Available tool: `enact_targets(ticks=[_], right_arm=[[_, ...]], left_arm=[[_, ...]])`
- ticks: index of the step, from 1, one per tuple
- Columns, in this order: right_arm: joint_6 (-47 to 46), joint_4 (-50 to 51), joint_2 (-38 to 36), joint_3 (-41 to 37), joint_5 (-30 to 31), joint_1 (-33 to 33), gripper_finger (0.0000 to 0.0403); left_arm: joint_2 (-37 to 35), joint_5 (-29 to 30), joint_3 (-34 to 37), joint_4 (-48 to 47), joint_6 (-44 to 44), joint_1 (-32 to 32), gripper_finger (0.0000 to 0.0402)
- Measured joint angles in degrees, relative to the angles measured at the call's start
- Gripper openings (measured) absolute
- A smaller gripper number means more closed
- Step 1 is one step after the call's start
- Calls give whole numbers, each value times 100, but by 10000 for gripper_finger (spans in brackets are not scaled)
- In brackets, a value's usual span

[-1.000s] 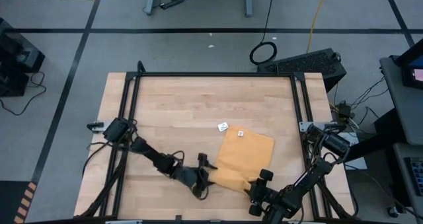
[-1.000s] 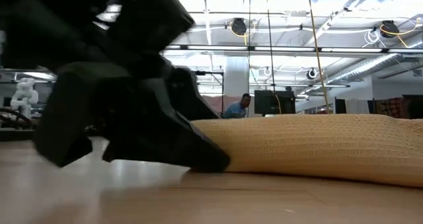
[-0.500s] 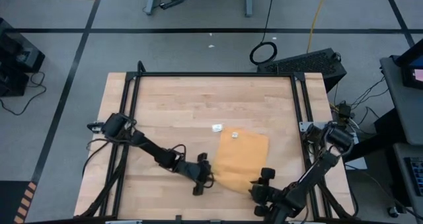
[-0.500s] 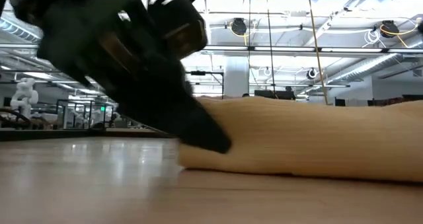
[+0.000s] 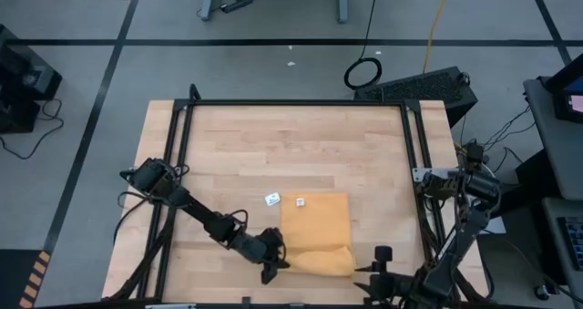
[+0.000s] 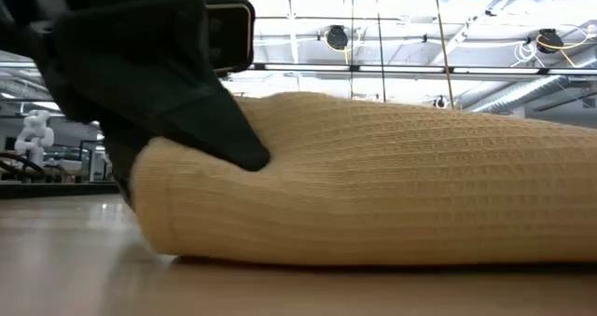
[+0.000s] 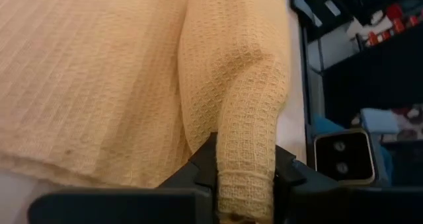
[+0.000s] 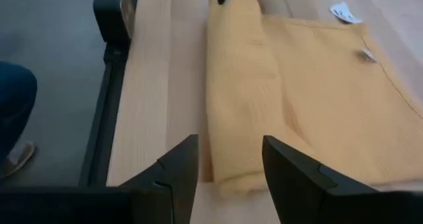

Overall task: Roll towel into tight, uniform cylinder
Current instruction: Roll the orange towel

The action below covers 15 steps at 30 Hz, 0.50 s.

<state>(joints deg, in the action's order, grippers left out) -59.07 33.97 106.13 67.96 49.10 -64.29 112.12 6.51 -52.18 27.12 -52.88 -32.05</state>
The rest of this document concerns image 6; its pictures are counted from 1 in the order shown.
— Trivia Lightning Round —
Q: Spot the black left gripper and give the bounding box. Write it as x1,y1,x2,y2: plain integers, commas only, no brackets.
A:
0,0,207,117

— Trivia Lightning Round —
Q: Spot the orange waffle-weave towel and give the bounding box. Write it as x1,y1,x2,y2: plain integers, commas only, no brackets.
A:
130,90,597,267

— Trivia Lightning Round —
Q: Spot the black metal stand frame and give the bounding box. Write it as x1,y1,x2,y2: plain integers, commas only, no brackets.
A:
78,140,111,183

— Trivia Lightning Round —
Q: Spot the black aluminium table frame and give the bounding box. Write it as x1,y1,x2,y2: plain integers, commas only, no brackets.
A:
0,181,120,200

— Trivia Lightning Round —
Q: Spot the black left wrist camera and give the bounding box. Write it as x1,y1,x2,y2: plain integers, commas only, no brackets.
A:
204,0,257,75

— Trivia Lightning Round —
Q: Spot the black curved hose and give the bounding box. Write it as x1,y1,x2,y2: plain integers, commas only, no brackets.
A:
0,151,47,183

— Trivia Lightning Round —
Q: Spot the black hanging cable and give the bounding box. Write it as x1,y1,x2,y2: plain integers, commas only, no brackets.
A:
374,0,387,103

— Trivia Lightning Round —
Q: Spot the yellow hanging cable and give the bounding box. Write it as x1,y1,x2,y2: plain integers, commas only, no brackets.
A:
432,0,456,111

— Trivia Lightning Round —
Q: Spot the silver ventilation duct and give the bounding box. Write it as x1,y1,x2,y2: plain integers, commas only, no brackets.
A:
459,57,597,117

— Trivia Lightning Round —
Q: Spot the white coiled cable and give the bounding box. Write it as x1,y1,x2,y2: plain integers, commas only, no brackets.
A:
511,40,540,68

